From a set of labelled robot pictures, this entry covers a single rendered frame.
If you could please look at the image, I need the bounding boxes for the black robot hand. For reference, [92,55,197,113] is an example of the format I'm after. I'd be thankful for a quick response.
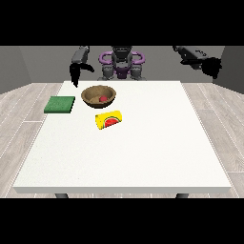
[200,56,223,80]
[69,61,95,89]

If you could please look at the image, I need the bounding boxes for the brown wooden bowl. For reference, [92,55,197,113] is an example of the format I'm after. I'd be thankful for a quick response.
[80,84,117,110]

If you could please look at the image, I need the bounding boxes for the grey robot trunk purple rings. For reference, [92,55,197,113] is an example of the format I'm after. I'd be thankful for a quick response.
[96,46,148,82]

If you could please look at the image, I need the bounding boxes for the green square pad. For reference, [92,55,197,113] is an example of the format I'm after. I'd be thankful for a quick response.
[43,95,76,114]

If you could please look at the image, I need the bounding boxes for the yellow cup with melon print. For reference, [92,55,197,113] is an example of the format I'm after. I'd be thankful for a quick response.
[94,110,124,131]

